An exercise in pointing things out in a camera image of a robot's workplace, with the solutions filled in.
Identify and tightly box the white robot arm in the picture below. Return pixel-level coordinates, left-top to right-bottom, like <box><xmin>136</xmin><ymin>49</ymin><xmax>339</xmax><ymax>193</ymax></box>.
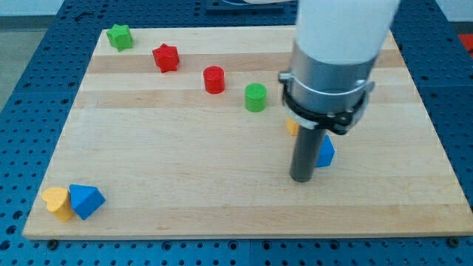
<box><xmin>279</xmin><ymin>0</ymin><xmax>400</xmax><ymax>135</ymax></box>

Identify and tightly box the yellow block behind arm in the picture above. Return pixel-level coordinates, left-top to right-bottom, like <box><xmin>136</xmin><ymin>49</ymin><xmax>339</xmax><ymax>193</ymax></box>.
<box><xmin>286</xmin><ymin>118</ymin><xmax>299</xmax><ymax>136</ymax></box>

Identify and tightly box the blue triangle block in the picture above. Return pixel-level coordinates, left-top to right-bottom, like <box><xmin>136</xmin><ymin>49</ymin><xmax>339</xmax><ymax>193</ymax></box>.
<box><xmin>69</xmin><ymin>184</ymin><xmax>106</xmax><ymax>220</ymax></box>

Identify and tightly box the yellow heart block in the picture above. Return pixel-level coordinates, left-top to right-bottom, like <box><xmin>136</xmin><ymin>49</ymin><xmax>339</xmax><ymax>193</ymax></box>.
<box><xmin>41</xmin><ymin>187</ymin><xmax>75</xmax><ymax>222</ymax></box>

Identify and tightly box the green cylinder block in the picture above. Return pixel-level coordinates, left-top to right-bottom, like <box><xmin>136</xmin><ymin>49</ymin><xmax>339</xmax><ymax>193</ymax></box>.
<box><xmin>245</xmin><ymin>83</ymin><xmax>267</xmax><ymax>112</ymax></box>

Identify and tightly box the wooden board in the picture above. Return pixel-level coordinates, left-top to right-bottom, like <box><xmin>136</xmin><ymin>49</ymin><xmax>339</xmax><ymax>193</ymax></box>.
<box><xmin>23</xmin><ymin>26</ymin><xmax>472</xmax><ymax>240</ymax></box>

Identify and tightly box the red cylinder block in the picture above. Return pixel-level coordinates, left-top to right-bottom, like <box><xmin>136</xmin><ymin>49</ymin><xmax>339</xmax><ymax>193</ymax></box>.
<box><xmin>203</xmin><ymin>66</ymin><xmax>225</xmax><ymax>94</ymax></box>

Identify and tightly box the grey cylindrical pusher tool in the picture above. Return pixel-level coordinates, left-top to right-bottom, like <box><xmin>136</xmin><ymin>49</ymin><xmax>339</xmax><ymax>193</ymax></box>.
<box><xmin>290</xmin><ymin>126</ymin><xmax>326</xmax><ymax>183</ymax></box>

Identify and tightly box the blue block behind pusher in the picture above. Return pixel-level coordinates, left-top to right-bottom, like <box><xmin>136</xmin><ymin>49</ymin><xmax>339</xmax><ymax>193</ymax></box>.
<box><xmin>316</xmin><ymin>135</ymin><xmax>336</xmax><ymax>168</ymax></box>

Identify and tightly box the red star block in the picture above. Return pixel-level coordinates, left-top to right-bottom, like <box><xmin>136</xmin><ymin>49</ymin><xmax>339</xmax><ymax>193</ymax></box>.
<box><xmin>152</xmin><ymin>44</ymin><xmax>180</xmax><ymax>73</ymax></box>

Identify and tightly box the green star block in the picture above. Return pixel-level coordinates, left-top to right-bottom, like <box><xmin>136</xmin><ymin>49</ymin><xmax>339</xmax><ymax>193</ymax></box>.
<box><xmin>106</xmin><ymin>24</ymin><xmax>133</xmax><ymax>52</ymax></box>

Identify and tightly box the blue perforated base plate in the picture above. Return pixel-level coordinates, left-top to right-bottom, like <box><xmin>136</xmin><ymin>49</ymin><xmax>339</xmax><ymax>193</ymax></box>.
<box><xmin>1</xmin><ymin>0</ymin><xmax>472</xmax><ymax>265</ymax></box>

